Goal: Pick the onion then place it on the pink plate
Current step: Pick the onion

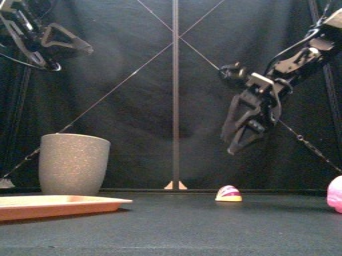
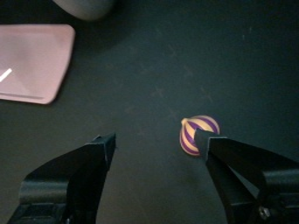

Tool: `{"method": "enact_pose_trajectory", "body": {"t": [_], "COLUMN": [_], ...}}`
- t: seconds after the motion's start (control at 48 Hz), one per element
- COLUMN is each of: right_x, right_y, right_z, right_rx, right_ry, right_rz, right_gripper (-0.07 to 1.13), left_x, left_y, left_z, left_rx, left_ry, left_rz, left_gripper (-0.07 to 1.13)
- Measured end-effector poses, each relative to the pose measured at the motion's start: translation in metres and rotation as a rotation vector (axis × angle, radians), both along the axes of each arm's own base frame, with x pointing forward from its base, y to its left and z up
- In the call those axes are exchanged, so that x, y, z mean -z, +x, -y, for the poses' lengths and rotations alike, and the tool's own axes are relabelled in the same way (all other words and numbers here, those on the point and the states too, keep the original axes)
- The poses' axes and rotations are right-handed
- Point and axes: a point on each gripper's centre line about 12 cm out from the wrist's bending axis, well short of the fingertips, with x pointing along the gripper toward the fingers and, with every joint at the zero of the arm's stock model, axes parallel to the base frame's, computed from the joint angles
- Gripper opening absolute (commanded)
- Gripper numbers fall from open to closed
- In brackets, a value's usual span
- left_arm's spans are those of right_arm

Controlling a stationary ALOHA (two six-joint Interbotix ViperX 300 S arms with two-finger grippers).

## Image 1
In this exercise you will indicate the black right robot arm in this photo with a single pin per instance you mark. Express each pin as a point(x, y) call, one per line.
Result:
point(308, 56)

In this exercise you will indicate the toy onion slice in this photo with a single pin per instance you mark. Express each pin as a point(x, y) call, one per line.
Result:
point(229, 194)

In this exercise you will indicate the pink rectangular plate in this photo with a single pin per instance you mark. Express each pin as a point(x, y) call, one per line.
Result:
point(49, 205)

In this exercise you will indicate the black cloth backdrop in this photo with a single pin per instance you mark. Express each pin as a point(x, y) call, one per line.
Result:
point(134, 133)

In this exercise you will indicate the pink round toy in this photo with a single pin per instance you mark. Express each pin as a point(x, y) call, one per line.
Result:
point(336, 195)

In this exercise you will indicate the grey speckled cup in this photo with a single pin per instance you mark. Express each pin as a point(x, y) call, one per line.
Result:
point(73, 163)

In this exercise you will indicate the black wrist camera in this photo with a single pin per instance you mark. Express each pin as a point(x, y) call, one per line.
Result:
point(234, 73)

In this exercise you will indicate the grey vertical frame post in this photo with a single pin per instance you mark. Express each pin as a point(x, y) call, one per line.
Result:
point(176, 100)

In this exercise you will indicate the beige post foot bracket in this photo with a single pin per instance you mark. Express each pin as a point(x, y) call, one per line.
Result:
point(176, 186)

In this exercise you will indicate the grey corner foot bracket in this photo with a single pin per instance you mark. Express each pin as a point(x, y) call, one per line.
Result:
point(6, 183)

